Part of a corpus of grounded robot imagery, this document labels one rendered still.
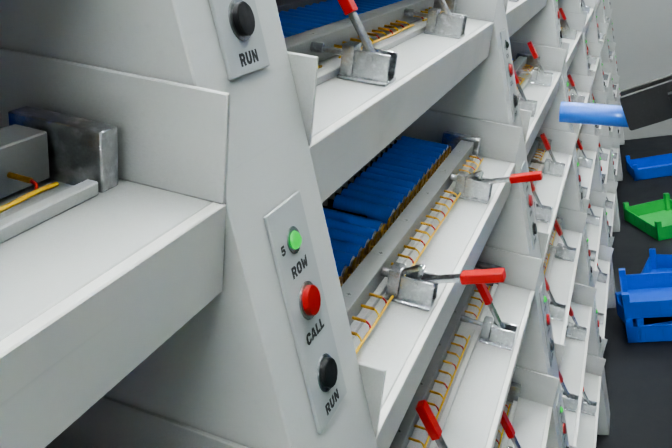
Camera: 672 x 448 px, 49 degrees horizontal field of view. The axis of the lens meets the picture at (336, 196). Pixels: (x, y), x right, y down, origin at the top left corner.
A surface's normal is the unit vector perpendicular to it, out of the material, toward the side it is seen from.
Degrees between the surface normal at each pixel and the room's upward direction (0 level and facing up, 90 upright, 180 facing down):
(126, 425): 90
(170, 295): 109
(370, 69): 90
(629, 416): 0
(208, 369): 90
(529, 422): 19
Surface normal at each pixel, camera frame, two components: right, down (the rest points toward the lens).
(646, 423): -0.21, -0.94
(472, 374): 0.09, -0.92
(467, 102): -0.36, 0.33
